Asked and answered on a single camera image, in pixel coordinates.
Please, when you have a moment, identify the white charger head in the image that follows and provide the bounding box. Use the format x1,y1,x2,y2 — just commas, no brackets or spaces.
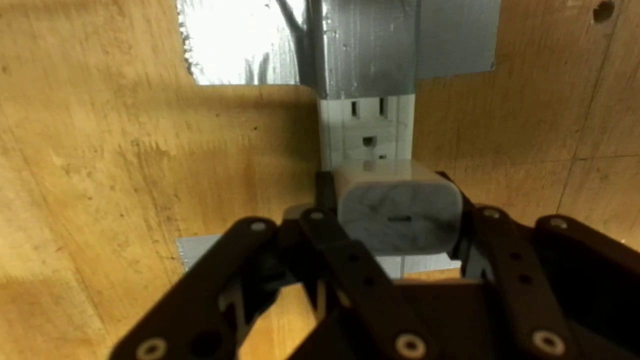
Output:
333,161,463,257

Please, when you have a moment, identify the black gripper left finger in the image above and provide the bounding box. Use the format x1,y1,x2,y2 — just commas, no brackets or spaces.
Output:
108,173,437,360

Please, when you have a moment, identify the white power strip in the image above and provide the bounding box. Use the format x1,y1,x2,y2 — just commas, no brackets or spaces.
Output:
305,0,419,169

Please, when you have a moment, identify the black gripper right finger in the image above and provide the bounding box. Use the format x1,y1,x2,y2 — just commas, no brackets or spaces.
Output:
435,200,640,360

